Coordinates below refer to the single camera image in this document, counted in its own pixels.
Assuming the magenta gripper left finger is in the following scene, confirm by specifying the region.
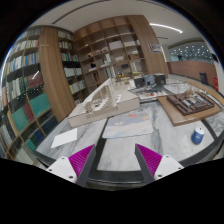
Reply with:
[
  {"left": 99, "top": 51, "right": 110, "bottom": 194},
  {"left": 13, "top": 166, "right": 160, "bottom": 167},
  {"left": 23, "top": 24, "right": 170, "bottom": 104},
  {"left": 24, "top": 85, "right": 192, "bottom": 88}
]
[{"left": 47, "top": 145, "right": 96, "bottom": 187}]

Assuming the grey architectural model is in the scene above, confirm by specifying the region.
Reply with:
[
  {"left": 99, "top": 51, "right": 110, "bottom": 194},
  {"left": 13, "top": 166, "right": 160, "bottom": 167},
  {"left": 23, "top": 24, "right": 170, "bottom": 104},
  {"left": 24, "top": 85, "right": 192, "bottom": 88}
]
[{"left": 130, "top": 73, "right": 167, "bottom": 101}]

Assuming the wooden bookshelf with books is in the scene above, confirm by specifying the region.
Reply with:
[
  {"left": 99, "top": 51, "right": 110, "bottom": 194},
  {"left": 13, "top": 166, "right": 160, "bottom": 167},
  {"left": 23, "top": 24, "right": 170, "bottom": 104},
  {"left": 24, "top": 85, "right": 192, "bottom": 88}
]
[{"left": 0, "top": 26, "right": 60, "bottom": 159}]

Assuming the blue computer mouse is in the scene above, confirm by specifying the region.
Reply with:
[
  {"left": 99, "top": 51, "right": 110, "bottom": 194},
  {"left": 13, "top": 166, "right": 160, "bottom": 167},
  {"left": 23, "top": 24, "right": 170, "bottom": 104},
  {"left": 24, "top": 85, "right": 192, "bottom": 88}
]
[{"left": 191, "top": 127, "right": 204, "bottom": 144}]

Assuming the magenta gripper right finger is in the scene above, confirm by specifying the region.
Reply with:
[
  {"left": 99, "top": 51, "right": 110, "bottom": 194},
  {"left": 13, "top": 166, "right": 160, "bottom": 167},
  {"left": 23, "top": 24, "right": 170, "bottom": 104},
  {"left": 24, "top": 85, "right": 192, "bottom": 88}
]
[{"left": 135, "top": 144, "right": 183, "bottom": 184}]

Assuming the painted mouse pad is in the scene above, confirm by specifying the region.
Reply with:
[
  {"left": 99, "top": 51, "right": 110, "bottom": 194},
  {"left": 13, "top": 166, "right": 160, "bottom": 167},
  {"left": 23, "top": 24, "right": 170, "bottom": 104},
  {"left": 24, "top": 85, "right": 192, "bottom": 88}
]
[{"left": 103, "top": 112, "right": 153, "bottom": 139}]

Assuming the wooden display shelf unit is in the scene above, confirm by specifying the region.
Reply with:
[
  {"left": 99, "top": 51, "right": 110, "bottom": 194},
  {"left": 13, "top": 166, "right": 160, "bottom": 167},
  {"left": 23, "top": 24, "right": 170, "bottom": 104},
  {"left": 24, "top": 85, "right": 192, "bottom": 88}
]
[{"left": 58, "top": 15, "right": 168, "bottom": 104}]

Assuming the brown architectural model board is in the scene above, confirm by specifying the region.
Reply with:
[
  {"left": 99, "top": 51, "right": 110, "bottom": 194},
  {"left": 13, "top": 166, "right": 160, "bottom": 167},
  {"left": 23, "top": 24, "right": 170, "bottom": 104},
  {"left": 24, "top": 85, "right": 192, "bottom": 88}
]
[{"left": 158, "top": 91, "right": 222, "bottom": 126}]

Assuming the white architectural model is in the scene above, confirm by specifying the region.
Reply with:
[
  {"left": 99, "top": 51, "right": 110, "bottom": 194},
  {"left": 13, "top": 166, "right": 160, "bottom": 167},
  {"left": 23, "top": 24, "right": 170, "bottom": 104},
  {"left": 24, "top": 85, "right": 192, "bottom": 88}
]
[{"left": 68, "top": 78, "right": 140, "bottom": 127}]

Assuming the white paper sheet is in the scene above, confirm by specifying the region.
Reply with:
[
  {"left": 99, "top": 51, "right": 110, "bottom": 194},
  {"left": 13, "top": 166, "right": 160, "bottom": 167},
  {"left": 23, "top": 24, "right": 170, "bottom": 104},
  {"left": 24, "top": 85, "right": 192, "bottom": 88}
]
[{"left": 51, "top": 128, "right": 77, "bottom": 148}]

